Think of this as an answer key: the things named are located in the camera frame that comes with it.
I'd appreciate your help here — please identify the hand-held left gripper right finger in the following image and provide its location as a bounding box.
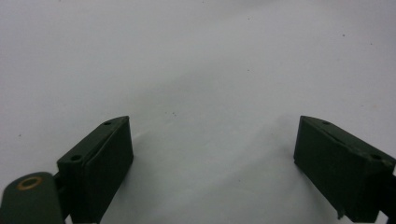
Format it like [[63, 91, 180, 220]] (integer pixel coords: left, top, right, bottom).
[[293, 115, 396, 224]]

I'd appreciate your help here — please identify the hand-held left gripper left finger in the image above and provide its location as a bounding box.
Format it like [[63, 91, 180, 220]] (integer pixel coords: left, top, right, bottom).
[[56, 115, 134, 224]]

